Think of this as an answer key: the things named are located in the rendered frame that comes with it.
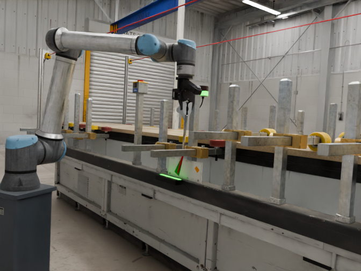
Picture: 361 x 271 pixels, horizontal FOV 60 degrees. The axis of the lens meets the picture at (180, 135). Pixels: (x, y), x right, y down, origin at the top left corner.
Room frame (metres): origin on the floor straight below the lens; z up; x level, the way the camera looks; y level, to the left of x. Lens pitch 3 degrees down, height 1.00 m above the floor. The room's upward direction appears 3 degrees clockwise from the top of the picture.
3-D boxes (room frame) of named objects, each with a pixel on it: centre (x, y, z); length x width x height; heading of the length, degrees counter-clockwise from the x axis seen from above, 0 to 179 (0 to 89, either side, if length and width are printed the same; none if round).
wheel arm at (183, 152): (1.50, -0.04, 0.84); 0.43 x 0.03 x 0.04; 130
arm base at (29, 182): (1.63, 0.83, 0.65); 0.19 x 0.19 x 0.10
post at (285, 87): (1.20, -0.39, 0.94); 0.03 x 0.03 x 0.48; 40
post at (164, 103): (1.77, 0.10, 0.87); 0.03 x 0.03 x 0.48; 40
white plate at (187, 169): (1.58, -0.03, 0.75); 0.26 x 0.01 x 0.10; 40
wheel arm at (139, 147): (1.70, 0.12, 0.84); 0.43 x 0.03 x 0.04; 130
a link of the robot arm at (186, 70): (1.52, -0.01, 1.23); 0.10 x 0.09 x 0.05; 130
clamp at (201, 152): (1.56, -0.08, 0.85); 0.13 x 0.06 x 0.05; 40
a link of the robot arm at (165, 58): (1.55, 0.10, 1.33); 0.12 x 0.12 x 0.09; 71
